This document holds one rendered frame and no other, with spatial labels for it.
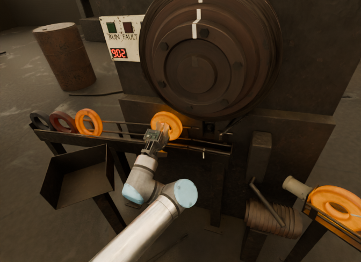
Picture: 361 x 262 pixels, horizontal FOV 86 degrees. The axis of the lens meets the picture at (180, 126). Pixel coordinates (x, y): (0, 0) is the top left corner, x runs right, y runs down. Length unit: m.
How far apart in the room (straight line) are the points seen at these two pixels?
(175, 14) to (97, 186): 0.80
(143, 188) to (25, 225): 1.33
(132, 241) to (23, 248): 1.32
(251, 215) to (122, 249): 0.57
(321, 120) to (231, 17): 0.54
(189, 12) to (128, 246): 0.64
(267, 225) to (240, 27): 0.77
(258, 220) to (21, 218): 1.69
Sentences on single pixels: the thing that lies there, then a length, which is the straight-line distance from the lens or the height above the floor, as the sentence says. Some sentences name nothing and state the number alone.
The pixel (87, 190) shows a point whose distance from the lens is 1.05.
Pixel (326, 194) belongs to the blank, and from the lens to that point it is 0.83.
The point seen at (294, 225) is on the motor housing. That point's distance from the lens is 1.00.
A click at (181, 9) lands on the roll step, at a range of 0.63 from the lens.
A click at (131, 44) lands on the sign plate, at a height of 1.13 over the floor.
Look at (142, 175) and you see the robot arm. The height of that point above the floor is 0.78.
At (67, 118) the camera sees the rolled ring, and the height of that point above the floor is 0.73.
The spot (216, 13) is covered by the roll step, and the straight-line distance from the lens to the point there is 0.59.
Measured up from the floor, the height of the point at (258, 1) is 1.28.
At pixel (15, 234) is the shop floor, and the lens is 1.97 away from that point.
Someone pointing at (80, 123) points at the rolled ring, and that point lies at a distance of 1.33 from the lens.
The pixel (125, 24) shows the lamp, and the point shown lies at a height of 1.21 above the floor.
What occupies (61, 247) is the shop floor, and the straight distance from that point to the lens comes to 1.71.
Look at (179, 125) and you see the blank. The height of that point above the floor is 0.81.
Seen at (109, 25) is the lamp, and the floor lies 1.21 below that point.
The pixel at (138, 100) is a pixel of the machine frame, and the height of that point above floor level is 0.87.
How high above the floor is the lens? 1.36
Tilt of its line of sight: 39 degrees down
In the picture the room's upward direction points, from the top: 6 degrees counter-clockwise
